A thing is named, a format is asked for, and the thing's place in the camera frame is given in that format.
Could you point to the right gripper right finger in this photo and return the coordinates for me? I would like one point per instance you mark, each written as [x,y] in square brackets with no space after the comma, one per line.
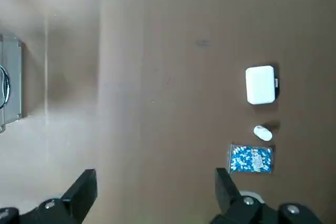
[231,203]

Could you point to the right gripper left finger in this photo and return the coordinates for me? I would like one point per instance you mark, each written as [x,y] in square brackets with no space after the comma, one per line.
[71,203]

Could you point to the silver aluminium medical case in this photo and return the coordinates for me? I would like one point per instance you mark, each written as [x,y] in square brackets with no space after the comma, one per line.
[13,82]

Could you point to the blue capsule bag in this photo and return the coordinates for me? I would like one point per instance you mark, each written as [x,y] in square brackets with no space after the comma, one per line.
[249,159]

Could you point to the small white pill bottle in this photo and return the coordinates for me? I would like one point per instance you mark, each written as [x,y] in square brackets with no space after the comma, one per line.
[262,133]

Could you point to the white plastic box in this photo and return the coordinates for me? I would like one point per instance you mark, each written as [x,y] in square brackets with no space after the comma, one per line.
[261,85]

